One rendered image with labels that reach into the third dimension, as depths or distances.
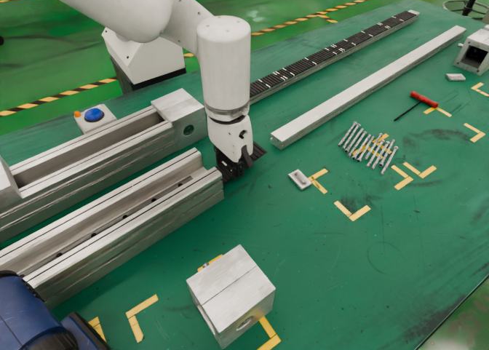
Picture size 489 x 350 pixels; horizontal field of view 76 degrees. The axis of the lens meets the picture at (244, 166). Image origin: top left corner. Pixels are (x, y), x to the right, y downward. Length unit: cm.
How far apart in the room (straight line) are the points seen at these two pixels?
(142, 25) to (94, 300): 45
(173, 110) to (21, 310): 50
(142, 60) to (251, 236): 64
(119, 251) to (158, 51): 64
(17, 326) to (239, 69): 42
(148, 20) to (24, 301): 35
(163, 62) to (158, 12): 62
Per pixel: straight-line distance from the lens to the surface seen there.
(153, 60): 105
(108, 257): 61
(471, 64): 131
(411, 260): 69
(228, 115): 56
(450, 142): 96
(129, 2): 45
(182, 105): 78
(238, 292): 49
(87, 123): 86
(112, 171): 74
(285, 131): 80
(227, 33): 49
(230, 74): 51
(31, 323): 41
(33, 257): 65
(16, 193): 70
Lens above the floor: 133
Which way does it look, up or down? 48 degrees down
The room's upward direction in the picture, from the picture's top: straight up
